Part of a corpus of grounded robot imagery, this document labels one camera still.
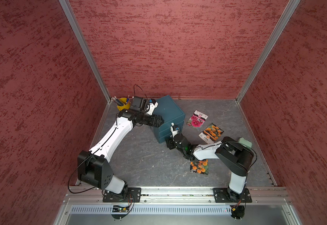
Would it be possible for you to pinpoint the teal drawer cabinet box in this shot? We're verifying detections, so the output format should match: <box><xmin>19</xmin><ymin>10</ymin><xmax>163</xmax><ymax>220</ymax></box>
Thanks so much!
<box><xmin>150</xmin><ymin>95</ymin><xmax>186</xmax><ymax>143</ymax></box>

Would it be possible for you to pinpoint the pink hollyhock seed bag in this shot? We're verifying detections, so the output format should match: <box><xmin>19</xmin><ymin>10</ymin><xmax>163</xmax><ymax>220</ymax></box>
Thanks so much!
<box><xmin>187</xmin><ymin>110</ymin><xmax>208</xmax><ymax>129</ymax></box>

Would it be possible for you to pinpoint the orange marigold seed bag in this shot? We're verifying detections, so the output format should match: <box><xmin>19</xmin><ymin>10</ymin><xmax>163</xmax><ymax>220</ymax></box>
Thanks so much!
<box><xmin>199</xmin><ymin>123</ymin><xmax>224</xmax><ymax>144</ymax></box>

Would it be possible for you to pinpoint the small orange flower seed bag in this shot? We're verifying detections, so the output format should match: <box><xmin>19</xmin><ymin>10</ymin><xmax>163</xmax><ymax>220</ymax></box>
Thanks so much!
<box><xmin>190</xmin><ymin>159</ymin><xmax>209</xmax><ymax>175</ymax></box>

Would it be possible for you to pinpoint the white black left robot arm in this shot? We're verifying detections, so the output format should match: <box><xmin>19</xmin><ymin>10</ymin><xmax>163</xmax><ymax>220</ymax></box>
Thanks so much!
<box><xmin>77</xmin><ymin>96</ymin><xmax>164</xmax><ymax>197</ymax></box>

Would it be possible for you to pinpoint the yellow pen cup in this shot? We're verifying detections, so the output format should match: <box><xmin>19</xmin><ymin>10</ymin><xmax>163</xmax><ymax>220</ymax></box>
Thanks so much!
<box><xmin>117</xmin><ymin>97</ymin><xmax>130</xmax><ymax>111</ymax></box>

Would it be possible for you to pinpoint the pale green sponge block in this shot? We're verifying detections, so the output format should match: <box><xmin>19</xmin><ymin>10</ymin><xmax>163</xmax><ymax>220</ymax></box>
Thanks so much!
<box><xmin>238</xmin><ymin>137</ymin><xmax>253</xmax><ymax>148</ymax></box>

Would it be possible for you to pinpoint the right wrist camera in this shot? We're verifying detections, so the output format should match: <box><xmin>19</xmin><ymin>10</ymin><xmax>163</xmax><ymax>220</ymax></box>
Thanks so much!
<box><xmin>170</xmin><ymin>123</ymin><xmax>181</xmax><ymax>139</ymax></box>

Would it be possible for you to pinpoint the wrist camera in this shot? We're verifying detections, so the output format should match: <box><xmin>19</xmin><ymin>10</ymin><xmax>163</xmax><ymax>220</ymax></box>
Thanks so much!
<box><xmin>145</xmin><ymin>98</ymin><xmax>158</xmax><ymax>115</ymax></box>
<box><xmin>170</xmin><ymin>123</ymin><xmax>181</xmax><ymax>139</ymax></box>

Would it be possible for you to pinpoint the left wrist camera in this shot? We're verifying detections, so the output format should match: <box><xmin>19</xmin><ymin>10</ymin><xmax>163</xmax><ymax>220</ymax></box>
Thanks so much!
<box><xmin>145</xmin><ymin>98</ymin><xmax>158</xmax><ymax>115</ymax></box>

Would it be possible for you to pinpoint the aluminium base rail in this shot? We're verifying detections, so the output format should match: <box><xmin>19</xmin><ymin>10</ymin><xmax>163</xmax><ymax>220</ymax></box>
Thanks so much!
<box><xmin>63</xmin><ymin>186</ymin><xmax>293</xmax><ymax>205</ymax></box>

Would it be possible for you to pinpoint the left aluminium corner post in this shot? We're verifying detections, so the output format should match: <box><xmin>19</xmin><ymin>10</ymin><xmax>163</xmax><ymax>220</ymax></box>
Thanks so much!
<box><xmin>59</xmin><ymin>0</ymin><xmax>111</xmax><ymax>103</ymax></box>

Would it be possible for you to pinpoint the aluminium corner post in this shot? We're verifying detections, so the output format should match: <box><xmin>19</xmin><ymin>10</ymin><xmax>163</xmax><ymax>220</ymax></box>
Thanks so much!
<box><xmin>236</xmin><ymin>0</ymin><xmax>300</xmax><ymax>105</ymax></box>
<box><xmin>59</xmin><ymin>0</ymin><xmax>111</xmax><ymax>103</ymax></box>

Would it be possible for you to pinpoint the right aluminium corner post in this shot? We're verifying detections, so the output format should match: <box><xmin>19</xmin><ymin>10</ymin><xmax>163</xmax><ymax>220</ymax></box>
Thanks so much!
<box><xmin>236</xmin><ymin>0</ymin><xmax>300</xmax><ymax>105</ymax></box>

